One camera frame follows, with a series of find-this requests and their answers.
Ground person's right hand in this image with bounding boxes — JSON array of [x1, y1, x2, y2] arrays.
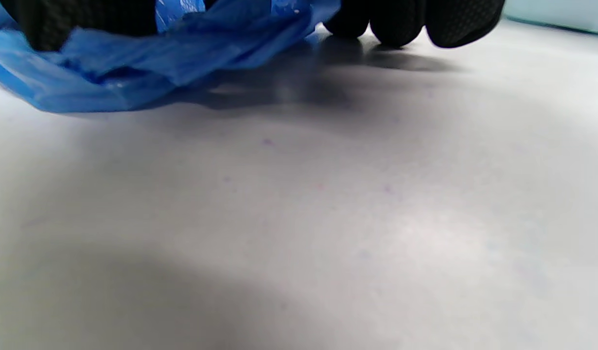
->
[[0, 0, 506, 52]]

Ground light blue plastic basket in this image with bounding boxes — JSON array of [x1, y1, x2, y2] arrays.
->
[[503, 0, 598, 37]]

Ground blue plastic bag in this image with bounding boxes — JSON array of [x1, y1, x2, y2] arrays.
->
[[0, 0, 342, 115]]

